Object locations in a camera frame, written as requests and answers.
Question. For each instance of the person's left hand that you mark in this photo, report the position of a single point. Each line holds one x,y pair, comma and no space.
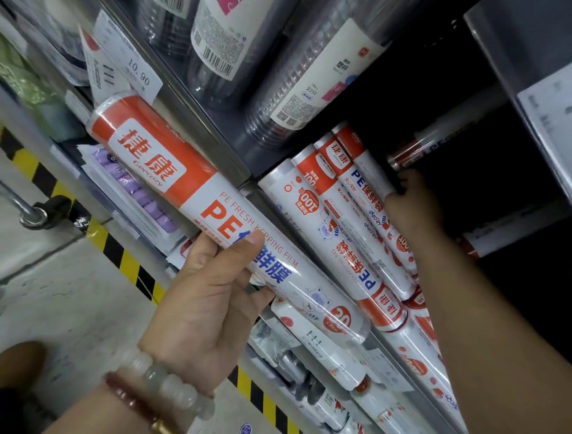
196,322

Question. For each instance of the person's right hand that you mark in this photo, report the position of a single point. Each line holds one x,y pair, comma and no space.
415,214

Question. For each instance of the person's left thumb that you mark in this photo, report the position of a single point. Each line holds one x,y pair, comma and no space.
239,255

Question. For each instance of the person's right fingers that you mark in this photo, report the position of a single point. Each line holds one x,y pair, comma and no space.
410,181

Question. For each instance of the orange white cling film roll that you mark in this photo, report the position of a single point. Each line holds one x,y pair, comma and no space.
178,170

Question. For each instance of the person's right forearm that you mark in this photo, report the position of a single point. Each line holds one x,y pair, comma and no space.
491,357

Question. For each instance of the red white wrapped film tube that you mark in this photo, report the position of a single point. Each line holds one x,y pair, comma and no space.
505,232
438,134

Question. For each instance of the row of cling film rolls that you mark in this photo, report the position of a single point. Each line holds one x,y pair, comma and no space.
339,232

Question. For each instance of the clear packet of dark items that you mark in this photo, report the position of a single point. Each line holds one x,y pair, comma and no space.
286,362

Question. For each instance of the yellow black hazard tape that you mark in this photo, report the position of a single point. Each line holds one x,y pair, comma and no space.
120,261

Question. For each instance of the white food bag roll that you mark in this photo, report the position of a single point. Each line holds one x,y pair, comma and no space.
321,346
384,411

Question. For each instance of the pack of purple bags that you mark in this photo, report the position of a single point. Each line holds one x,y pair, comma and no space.
134,187

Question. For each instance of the clear cup stack white label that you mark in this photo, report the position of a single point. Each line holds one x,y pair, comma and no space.
321,71

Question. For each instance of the large white shelf sign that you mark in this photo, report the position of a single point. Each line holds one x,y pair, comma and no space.
552,116

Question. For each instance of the gray shelf board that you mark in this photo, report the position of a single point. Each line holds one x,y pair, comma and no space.
514,49

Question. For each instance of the white shelf label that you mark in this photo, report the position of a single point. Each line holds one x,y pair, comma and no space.
388,371

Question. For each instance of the metal cart leg with caster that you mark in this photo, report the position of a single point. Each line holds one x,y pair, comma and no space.
40,212

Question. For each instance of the clear cup stack barcode label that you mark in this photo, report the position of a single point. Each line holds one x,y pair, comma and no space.
223,44

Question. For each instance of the red white price tag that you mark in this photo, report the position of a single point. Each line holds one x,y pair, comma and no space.
100,71

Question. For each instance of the clear plastic cup stack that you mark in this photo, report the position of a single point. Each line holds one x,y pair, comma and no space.
165,22

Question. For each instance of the person's leg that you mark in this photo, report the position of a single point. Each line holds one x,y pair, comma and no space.
20,364

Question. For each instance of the green packet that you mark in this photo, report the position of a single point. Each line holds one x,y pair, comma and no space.
31,98

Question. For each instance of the clear shelf front rail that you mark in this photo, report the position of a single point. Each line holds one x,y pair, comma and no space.
402,375

